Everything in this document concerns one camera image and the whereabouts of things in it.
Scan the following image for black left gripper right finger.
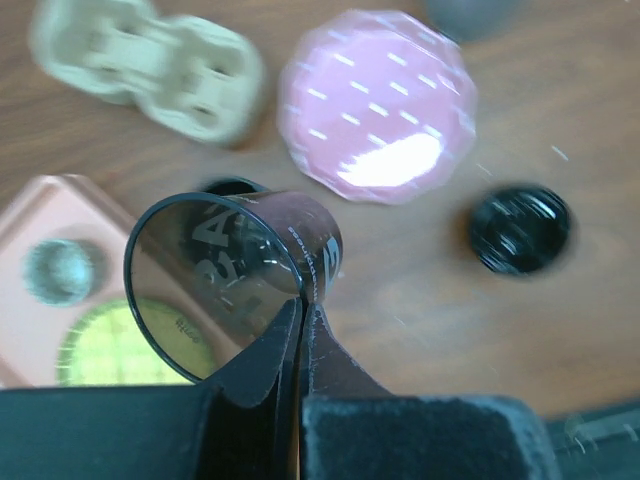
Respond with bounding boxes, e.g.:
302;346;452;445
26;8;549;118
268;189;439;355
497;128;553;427
299;304;391;479

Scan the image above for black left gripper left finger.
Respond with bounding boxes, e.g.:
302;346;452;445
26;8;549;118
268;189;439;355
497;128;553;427
199;299;303;479

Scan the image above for black takeout coffee cup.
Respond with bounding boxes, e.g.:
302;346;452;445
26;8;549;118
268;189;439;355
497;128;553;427
123;190;343;382

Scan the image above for yellow green woven coaster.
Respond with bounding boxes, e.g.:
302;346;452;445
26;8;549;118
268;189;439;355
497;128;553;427
55;299;217;387

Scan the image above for stack of black cups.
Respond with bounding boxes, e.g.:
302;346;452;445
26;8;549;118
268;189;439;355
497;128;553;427
199;176;268;196

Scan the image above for pink polka dot plate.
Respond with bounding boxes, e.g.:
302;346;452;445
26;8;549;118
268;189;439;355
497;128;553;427
277;9;477;205

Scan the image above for salmon pink tray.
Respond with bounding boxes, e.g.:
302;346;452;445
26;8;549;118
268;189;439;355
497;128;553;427
1;175;135;388

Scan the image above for beige cardboard cup carrier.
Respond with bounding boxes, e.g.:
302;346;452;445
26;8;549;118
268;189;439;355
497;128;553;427
29;1;267;146

